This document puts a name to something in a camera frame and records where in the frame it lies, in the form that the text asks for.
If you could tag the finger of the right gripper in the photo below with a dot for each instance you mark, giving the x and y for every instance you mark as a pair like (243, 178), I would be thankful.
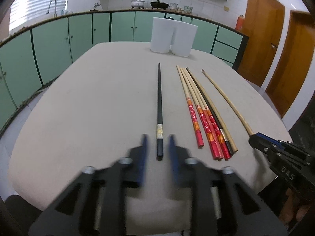
(268, 139)
(260, 144)

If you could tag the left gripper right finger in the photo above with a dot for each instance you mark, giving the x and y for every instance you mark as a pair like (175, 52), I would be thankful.
(182, 172)

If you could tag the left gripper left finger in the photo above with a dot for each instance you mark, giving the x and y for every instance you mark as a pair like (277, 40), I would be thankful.
(136, 170)

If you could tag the plain bamboo chopstick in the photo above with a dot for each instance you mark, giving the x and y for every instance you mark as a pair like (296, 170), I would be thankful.
(231, 146)
(238, 114)

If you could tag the black chopstick silver band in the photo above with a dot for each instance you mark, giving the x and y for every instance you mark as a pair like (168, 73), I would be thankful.
(159, 117)

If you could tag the red patterned chopstick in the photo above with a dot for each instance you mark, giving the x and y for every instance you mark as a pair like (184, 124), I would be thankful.
(200, 113)
(195, 123)
(204, 110)
(219, 136)

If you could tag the green kitchen counter cabinets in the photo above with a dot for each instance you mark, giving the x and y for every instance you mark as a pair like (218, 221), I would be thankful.
(35, 56)

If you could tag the wooden door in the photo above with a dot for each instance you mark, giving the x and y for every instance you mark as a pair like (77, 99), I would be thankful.
(263, 24)
(294, 62)

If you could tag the right white plastic container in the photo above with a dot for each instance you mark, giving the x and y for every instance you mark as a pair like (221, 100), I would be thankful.
(183, 38)

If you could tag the white plastic container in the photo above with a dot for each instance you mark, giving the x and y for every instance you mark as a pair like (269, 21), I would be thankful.
(183, 38)
(162, 32)

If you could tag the left white plastic container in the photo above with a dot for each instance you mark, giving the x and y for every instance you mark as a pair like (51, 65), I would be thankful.
(162, 32)

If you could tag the black wok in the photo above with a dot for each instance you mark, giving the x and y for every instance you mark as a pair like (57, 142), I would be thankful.
(159, 4)

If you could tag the white cooking pot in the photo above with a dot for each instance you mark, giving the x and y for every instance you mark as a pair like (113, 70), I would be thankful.
(137, 4)

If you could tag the window blinds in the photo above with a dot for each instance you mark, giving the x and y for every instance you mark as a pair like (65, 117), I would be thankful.
(24, 10)

